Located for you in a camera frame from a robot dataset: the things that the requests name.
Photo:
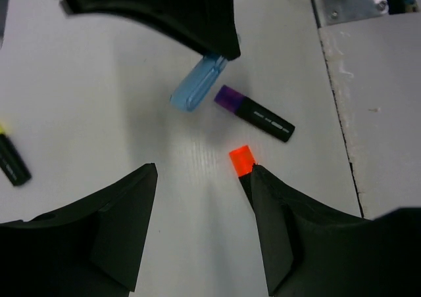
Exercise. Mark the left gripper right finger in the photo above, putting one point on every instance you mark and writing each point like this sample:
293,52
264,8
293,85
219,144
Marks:
311,249

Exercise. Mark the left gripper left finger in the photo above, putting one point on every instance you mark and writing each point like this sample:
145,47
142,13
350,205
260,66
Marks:
91,247

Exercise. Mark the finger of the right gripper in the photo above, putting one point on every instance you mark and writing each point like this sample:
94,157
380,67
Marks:
205,26

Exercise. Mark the blue eraser case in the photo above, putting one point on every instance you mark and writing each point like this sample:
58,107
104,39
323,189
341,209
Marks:
196,85

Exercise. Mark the purple cap black highlighter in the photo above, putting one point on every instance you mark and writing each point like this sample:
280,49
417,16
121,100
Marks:
254,113

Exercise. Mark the orange cap black highlighter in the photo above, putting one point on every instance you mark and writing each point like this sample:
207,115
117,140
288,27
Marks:
242,160

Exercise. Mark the yellow cap black highlighter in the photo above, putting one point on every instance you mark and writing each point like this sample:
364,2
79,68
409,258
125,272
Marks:
12,164

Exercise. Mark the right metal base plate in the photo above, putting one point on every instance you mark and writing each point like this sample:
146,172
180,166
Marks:
332,12

